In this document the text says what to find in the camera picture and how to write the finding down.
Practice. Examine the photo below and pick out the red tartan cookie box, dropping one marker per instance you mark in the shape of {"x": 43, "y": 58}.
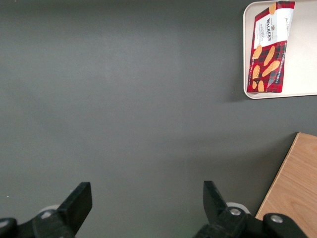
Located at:
{"x": 270, "y": 49}

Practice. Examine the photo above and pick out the wooden two-drawer cabinet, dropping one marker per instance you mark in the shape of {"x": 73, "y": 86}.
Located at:
{"x": 294, "y": 188}

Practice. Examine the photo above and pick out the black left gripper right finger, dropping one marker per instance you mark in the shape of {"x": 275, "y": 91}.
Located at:
{"x": 215, "y": 210}

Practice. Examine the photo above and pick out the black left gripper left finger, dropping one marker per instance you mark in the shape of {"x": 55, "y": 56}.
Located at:
{"x": 74, "y": 210}

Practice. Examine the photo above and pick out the cream plastic tray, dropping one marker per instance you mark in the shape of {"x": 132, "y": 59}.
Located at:
{"x": 303, "y": 62}

